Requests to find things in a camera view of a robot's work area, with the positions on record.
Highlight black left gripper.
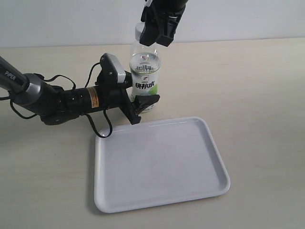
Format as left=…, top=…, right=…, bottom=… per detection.
left=95, top=71, right=160, bottom=125

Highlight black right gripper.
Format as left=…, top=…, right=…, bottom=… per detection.
left=140, top=0, right=188, bottom=47

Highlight clear plastic drink bottle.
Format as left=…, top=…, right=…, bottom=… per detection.
left=128, top=22, right=163, bottom=114

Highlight white bottle cap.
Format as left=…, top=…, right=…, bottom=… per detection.
left=135, top=22, right=145, bottom=41

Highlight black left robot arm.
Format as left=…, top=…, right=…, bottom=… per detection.
left=0, top=53, right=160, bottom=125

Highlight white plastic tray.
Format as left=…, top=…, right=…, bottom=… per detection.
left=94, top=116, right=231, bottom=213

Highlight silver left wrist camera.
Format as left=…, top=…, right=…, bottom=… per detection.
left=100, top=53, right=126, bottom=85

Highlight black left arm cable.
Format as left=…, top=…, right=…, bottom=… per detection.
left=0, top=62, right=112, bottom=138

